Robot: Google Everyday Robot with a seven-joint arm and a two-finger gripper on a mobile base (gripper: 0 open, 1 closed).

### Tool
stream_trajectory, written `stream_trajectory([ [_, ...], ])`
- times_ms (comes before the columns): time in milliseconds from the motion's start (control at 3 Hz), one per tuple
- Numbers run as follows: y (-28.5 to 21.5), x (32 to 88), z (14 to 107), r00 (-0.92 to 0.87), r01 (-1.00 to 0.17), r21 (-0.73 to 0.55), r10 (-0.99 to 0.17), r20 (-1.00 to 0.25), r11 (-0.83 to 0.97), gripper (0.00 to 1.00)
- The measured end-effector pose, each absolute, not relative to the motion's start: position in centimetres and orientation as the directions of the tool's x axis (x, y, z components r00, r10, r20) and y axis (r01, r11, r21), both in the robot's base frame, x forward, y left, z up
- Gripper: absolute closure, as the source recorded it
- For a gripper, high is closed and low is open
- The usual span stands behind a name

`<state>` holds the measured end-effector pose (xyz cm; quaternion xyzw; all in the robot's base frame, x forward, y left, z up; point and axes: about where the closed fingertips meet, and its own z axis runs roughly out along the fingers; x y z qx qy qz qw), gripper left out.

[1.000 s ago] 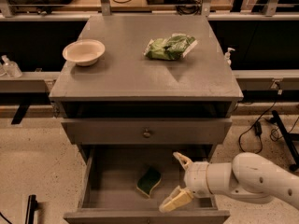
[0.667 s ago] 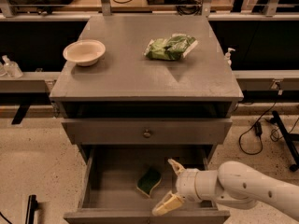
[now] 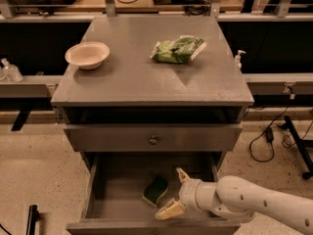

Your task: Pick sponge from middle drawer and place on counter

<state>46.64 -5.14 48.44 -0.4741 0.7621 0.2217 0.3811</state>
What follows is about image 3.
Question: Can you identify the black object bottom left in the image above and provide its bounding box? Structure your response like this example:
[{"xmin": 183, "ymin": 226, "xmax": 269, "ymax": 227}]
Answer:
[{"xmin": 25, "ymin": 205, "xmax": 40, "ymax": 235}]

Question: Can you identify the grey open middle drawer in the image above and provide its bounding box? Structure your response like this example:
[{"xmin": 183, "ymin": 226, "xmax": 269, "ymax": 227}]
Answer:
[{"xmin": 67, "ymin": 152, "xmax": 240, "ymax": 235}]

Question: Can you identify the black power cable floor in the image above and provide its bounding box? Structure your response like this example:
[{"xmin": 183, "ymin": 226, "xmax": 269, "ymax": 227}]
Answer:
[{"xmin": 248, "ymin": 95, "xmax": 294, "ymax": 164}]

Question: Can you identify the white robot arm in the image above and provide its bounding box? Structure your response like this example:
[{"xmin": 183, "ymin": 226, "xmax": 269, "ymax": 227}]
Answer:
[{"xmin": 156, "ymin": 167, "xmax": 313, "ymax": 235}]

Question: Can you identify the grey wooden drawer cabinet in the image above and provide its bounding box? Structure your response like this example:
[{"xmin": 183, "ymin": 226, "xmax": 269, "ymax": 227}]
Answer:
[{"xmin": 50, "ymin": 14, "xmax": 255, "ymax": 235}]

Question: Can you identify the green and yellow sponge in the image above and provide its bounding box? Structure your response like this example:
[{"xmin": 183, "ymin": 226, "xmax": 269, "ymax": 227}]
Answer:
[{"xmin": 143, "ymin": 175, "xmax": 168, "ymax": 208}]

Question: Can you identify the black stand leg right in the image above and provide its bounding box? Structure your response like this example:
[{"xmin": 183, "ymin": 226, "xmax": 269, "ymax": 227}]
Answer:
[{"xmin": 284, "ymin": 116, "xmax": 313, "ymax": 180}]

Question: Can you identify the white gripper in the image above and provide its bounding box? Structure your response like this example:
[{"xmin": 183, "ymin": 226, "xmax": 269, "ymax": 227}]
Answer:
[{"xmin": 155, "ymin": 167, "xmax": 218, "ymax": 220}]

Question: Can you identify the green chip bag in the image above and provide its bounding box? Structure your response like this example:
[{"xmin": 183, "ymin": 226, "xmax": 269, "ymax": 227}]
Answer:
[{"xmin": 150, "ymin": 35, "xmax": 206, "ymax": 64}]

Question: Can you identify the round metal drawer knob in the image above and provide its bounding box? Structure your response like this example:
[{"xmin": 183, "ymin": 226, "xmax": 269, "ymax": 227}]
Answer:
[{"xmin": 149, "ymin": 136, "xmax": 157, "ymax": 145}]

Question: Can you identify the clear sanitizer bottle left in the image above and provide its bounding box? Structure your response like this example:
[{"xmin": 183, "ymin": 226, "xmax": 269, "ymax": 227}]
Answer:
[{"xmin": 1, "ymin": 58, "xmax": 23, "ymax": 82}]

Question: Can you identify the white pump bottle right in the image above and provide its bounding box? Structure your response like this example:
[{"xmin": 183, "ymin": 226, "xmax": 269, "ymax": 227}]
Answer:
[{"xmin": 235, "ymin": 50, "xmax": 246, "ymax": 69}]

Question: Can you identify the grey closed top drawer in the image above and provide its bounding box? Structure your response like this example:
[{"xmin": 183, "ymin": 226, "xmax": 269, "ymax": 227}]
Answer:
[{"xmin": 65, "ymin": 124, "xmax": 243, "ymax": 152}]

